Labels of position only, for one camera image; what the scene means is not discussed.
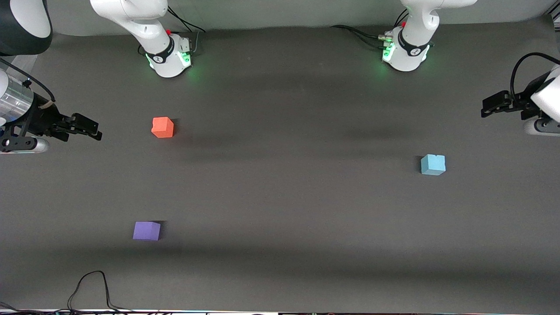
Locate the thin black looped cable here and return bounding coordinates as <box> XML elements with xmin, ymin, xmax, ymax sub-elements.
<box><xmin>68</xmin><ymin>270</ymin><xmax>132</xmax><ymax>313</ymax></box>

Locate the orange block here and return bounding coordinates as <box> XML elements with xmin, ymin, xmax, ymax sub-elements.
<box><xmin>151</xmin><ymin>117</ymin><xmax>175</xmax><ymax>139</ymax></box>

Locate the black cable bundle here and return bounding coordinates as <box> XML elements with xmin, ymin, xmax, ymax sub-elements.
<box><xmin>0</xmin><ymin>301</ymin><xmax>70</xmax><ymax>315</ymax></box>

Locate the dark grey table mat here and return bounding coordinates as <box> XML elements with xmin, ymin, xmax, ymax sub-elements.
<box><xmin>0</xmin><ymin>15</ymin><xmax>560</xmax><ymax>312</ymax></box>

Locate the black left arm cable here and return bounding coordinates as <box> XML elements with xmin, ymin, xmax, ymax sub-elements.
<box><xmin>510</xmin><ymin>52</ymin><xmax>560</xmax><ymax>108</ymax></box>

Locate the purple block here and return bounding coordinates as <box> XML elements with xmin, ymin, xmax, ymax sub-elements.
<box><xmin>133</xmin><ymin>221</ymin><xmax>161</xmax><ymax>241</ymax></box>

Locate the light blue block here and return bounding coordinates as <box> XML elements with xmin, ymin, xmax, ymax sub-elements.
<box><xmin>421</xmin><ymin>154</ymin><xmax>446</xmax><ymax>176</ymax></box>

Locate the black right base cable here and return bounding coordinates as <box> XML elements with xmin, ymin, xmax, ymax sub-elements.
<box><xmin>168</xmin><ymin>5</ymin><xmax>206</xmax><ymax>33</ymax></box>

